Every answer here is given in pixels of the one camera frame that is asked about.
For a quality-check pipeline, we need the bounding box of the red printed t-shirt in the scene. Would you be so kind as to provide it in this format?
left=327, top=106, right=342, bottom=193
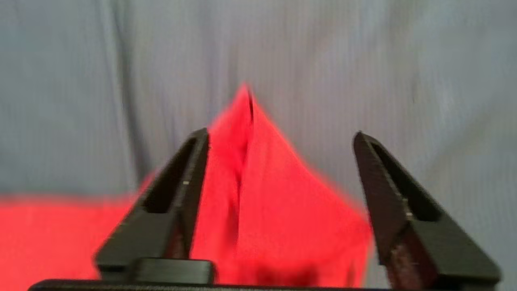
left=0, top=83, right=375, bottom=288

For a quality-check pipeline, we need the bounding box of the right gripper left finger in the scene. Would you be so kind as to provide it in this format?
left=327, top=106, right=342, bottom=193
left=94, top=128, right=210, bottom=284

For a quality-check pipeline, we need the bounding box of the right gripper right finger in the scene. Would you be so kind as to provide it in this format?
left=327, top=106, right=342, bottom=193
left=353, top=131, right=502, bottom=289

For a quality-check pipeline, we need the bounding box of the bed with blue sheet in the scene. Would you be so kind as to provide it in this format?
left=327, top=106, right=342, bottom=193
left=0, top=0, right=517, bottom=289

